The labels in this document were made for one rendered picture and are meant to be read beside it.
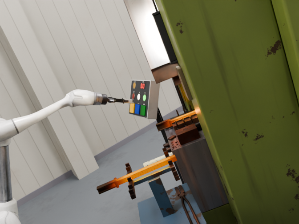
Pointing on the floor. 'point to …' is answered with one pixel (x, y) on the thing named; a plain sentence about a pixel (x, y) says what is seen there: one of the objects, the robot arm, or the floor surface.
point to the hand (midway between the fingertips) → (127, 101)
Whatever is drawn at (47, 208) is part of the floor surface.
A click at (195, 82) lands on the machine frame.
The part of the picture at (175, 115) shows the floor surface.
